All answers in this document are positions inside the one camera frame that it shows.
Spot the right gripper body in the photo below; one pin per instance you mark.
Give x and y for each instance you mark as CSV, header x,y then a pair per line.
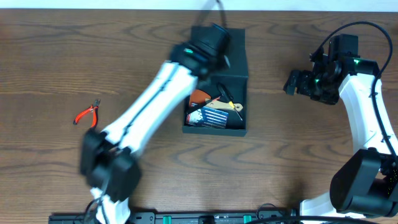
x,y
310,84

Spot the black yellow screwdriver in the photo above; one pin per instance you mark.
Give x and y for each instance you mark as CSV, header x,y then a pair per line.
x,y
222,89

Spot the blue screwdriver set case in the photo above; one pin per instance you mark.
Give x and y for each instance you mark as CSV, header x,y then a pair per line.
x,y
208,118

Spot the orange scraper wooden handle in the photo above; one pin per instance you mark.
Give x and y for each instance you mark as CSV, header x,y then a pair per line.
x,y
199,96

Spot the small claw hammer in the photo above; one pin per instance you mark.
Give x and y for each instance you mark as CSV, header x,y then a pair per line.
x,y
201,105

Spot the red handled pliers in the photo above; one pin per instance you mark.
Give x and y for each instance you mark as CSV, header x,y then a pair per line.
x,y
93,109

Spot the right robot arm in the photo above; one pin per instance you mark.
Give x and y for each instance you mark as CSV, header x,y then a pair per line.
x,y
366,186

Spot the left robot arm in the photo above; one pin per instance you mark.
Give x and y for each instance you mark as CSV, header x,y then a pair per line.
x,y
109,158

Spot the dark green open box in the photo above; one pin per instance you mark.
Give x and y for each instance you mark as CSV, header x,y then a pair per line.
x,y
235,79

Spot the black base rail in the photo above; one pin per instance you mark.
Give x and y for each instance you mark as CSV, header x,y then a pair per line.
x,y
179,218

